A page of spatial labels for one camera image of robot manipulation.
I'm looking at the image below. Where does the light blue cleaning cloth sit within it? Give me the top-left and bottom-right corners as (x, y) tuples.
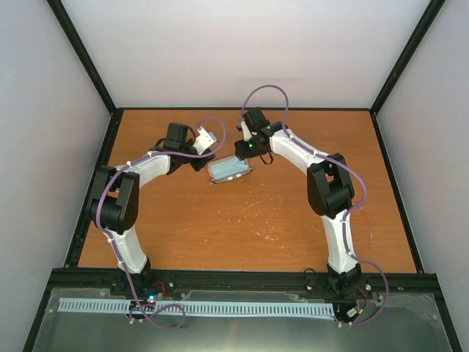
(210, 155), (250, 180)

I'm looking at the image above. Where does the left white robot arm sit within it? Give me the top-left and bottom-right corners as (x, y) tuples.
(86, 122), (217, 296)

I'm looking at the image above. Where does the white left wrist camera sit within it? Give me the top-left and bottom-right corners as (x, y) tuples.
(193, 126), (218, 155)

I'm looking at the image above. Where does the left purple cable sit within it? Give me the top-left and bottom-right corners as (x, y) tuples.
(95, 117), (226, 330)

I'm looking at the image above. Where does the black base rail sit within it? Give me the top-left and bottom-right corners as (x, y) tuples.
(49, 268), (439, 304)

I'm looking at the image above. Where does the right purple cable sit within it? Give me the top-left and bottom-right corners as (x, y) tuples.
(240, 84), (390, 327)

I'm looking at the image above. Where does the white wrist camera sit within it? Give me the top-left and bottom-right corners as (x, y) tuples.
(193, 126), (218, 155)
(237, 121), (252, 142)

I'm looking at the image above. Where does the black aluminium frame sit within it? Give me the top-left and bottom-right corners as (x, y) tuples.
(22, 0), (463, 352)

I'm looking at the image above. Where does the purple cable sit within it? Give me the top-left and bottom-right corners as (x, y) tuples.
(240, 84), (390, 327)
(95, 117), (226, 330)

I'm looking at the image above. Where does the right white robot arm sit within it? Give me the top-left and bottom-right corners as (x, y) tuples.
(234, 108), (361, 295)

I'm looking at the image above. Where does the light blue cable duct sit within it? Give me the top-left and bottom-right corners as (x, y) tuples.
(56, 298), (334, 320)

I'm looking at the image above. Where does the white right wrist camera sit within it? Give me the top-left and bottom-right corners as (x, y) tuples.
(237, 121), (252, 142)

